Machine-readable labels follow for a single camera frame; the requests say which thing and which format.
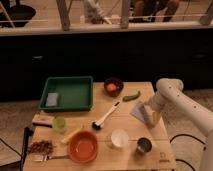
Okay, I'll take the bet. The seated person in background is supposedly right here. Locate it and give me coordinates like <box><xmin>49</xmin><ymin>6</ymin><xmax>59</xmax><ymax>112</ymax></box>
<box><xmin>133</xmin><ymin>0</ymin><xmax>180</xmax><ymax>23</ymax></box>

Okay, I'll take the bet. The small metal cup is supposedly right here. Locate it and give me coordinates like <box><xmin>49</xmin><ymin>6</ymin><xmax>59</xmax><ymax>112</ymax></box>
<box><xmin>136</xmin><ymin>137</ymin><xmax>152</xmax><ymax>154</ymax></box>

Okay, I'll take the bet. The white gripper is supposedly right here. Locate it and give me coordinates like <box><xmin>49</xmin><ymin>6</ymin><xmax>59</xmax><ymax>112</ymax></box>
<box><xmin>147</xmin><ymin>96</ymin><xmax>164</xmax><ymax>127</ymax></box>

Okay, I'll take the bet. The white handled dish brush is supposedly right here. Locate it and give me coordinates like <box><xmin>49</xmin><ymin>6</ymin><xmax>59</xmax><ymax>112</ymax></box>
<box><xmin>92</xmin><ymin>102</ymin><xmax>120</xmax><ymax>130</ymax></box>

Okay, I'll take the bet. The black cable on floor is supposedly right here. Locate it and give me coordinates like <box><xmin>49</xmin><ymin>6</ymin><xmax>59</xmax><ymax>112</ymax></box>
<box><xmin>169</xmin><ymin>133</ymin><xmax>208</xmax><ymax>171</ymax></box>

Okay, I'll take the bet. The dark red small bowl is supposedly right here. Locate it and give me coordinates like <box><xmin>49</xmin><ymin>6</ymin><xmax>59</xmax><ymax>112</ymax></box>
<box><xmin>104</xmin><ymin>77</ymin><xmax>124</xmax><ymax>97</ymax></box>

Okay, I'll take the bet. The black table side bracket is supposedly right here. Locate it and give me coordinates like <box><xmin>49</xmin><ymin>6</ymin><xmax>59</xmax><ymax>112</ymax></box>
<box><xmin>20</xmin><ymin>127</ymin><xmax>33</xmax><ymax>171</ymax></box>

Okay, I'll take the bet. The grey towel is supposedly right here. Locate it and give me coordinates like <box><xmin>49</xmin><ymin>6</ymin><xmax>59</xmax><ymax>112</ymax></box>
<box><xmin>130</xmin><ymin>101</ymin><xmax>148</xmax><ymax>124</ymax></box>

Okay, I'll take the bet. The red orange bowl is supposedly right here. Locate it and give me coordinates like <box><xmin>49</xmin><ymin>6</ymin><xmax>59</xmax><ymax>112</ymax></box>
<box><xmin>68</xmin><ymin>131</ymin><xmax>98</xmax><ymax>164</ymax></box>

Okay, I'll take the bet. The white cup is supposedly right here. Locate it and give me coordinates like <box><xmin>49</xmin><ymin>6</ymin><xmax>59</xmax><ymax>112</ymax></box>
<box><xmin>110</xmin><ymin>129</ymin><xmax>129</xmax><ymax>148</ymax></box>

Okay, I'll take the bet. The grey sponge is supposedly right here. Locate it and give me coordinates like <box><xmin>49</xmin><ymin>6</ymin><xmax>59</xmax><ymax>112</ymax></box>
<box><xmin>46</xmin><ymin>93</ymin><xmax>59</xmax><ymax>107</ymax></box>

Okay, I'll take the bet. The green plastic cup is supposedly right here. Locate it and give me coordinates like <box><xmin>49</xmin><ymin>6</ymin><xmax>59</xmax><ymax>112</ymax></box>
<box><xmin>52</xmin><ymin>117</ymin><xmax>66</xmax><ymax>133</ymax></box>

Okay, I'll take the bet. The orange fruit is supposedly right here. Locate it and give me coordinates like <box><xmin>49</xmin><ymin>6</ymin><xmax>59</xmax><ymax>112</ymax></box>
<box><xmin>106</xmin><ymin>83</ymin><xmax>117</xmax><ymax>92</ymax></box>

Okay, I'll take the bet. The green plastic tray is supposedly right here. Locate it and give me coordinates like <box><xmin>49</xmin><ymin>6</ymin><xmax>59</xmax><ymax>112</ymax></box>
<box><xmin>39</xmin><ymin>76</ymin><xmax>93</xmax><ymax>112</ymax></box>

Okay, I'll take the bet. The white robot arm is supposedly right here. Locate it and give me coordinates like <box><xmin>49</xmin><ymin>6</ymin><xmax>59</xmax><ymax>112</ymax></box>
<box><xmin>148</xmin><ymin>78</ymin><xmax>213</xmax><ymax>171</ymax></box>

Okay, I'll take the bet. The wooden block brush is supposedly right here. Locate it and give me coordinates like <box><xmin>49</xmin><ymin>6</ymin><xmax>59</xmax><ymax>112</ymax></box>
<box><xmin>32</xmin><ymin>114</ymin><xmax>54</xmax><ymax>127</ymax></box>

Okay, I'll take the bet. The green chili pepper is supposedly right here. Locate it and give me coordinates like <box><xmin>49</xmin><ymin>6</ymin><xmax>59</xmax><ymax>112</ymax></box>
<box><xmin>122</xmin><ymin>91</ymin><xmax>141</xmax><ymax>102</ymax></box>

